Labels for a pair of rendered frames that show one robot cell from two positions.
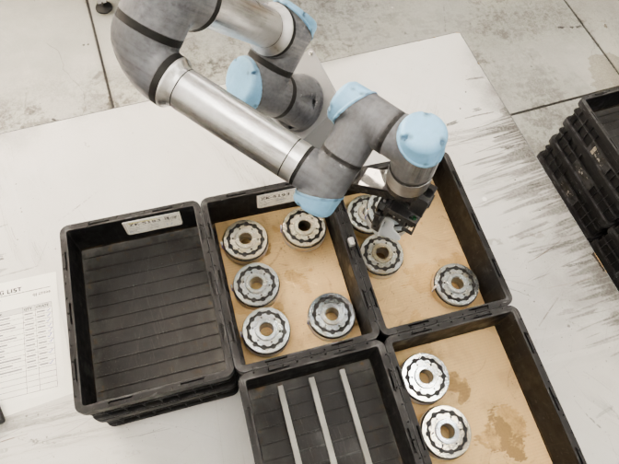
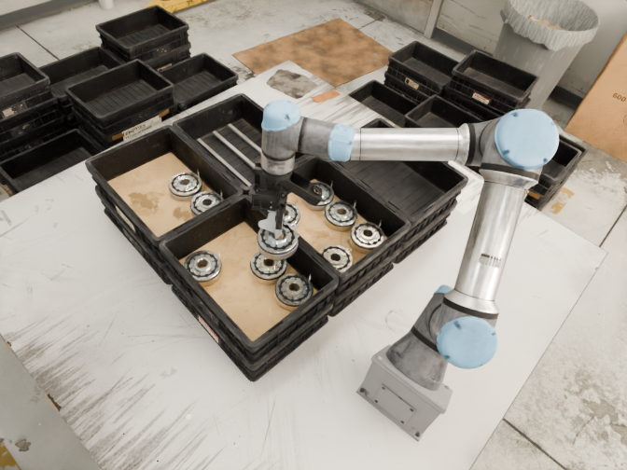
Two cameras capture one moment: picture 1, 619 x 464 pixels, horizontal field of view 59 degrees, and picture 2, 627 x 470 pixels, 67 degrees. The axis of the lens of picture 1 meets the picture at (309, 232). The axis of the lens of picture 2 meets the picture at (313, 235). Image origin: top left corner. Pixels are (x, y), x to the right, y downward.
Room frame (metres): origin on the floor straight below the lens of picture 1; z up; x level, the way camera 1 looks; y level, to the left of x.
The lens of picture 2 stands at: (1.26, -0.42, 1.95)
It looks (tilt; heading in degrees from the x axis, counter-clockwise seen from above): 51 degrees down; 153
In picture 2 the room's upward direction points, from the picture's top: 8 degrees clockwise
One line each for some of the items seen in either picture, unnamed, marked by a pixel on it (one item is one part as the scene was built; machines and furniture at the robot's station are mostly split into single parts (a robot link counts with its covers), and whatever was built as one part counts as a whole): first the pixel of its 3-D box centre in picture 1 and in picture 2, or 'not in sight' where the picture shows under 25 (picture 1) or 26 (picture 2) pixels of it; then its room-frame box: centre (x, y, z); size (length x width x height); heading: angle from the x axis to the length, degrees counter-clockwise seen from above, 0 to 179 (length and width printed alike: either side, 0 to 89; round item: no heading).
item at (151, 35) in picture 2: not in sight; (150, 62); (-1.34, -0.29, 0.37); 0.40 x 0.30 x 0.45; 117
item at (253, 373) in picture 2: not in sight; (249, 295); (0.56, -0.24, 0.76); 0.40 x 0.30 x 0.12; 23
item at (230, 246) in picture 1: (245, 239); (368, 234); (0.52, 0.14, 0.86); 0.10 x 0.10 x 0.01
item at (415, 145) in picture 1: (416, 148); (281, 130); (0.51, -0.15, 1.31); 0.09 x 0.08 x 0.11; 58
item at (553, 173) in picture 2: not in sight; (510, 178); (0.07, 1.26, 0.37); 0.40 x 0.30 x 0.45; 27
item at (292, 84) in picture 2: not in sight; (290, 81); (-0.50, 0.26, 0.71); 0.22 x 0.19 x 0.01; 27
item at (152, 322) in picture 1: (148, 307); (390, 178); (0.33, 0.32, 0.87); 0.40 x 0.30 x 0.11; 23
